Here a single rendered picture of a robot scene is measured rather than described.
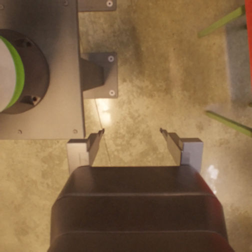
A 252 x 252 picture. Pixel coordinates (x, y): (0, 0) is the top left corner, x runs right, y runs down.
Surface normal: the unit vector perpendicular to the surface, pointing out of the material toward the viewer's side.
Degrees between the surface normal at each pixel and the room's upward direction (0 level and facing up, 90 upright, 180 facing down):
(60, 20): 0
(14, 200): 0
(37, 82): 70
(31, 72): 77
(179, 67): 0
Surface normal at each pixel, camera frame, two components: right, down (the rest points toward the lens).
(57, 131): -0.01, 0.25
